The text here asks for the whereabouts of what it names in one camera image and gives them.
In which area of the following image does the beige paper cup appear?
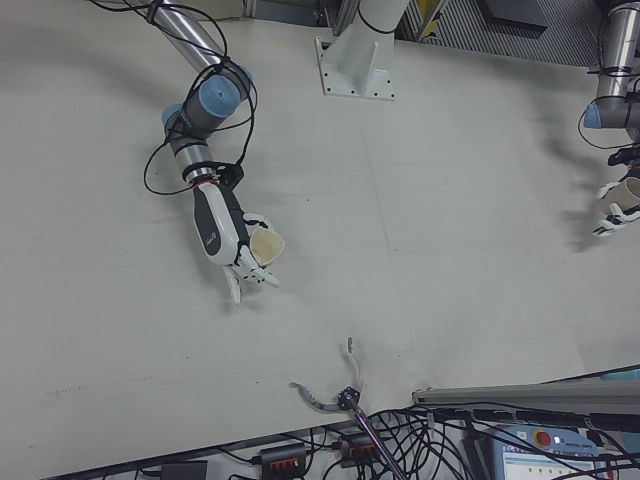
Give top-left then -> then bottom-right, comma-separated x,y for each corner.
606,176 -> 640,212
248,227 -> 288,266

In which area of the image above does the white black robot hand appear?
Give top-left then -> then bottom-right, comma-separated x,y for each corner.
191,180 -> 286,306
592,180 -> 640,239

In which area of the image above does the black slatted grating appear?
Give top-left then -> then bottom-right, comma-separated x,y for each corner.
399,0 -> 609,66

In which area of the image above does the flexible-legged clamp mount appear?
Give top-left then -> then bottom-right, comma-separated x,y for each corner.
289,337 -> 369,414

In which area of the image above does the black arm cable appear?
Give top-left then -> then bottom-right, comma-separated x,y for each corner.
578,64 -> 640,151
94,0 -> 261,196

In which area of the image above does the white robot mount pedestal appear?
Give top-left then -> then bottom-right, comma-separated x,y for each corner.
313,0 -> 412,103

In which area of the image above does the black box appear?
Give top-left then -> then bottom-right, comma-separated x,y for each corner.
160,459 -> 209,480

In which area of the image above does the thin metal support rod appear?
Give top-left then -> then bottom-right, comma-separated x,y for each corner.
349,399 -> 406,480

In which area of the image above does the aluminium extrusion rail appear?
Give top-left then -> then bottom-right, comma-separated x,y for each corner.
412,382 -> 640,416

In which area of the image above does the teach pendant with red button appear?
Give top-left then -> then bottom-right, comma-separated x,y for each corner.
492,422 -> 609,480

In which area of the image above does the black orange power strip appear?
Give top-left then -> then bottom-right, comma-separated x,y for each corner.
337,432 -> 381,466
257,442 -> 309,474

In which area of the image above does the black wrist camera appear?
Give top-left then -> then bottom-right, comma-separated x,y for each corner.
607,147 -> 640,169
214,162 -> 245,189

